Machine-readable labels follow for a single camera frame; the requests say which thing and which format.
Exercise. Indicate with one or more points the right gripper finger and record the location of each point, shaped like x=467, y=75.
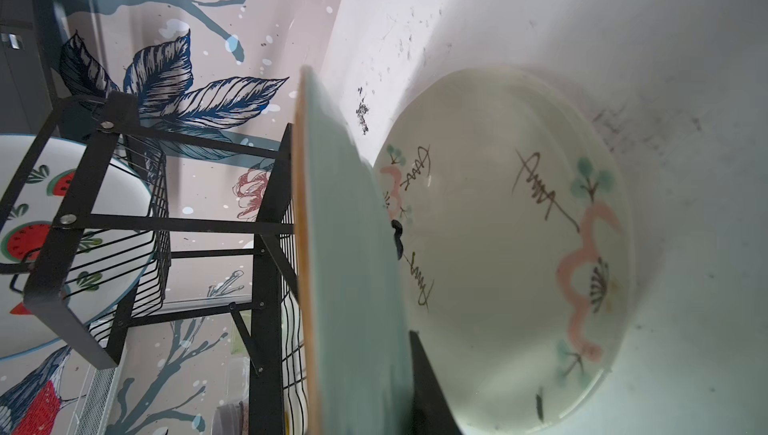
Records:
x=431, y=414

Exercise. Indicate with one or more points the pale green plate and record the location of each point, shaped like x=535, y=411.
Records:
x=359, y=368

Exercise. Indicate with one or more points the white wire mesh shelf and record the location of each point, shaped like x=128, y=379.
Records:
x=95, y=398

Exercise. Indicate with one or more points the black two-tier dish rack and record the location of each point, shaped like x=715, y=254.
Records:
x=210, y=324

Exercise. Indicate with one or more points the white plate blue rim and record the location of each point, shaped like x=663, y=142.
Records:
x=94, y=268

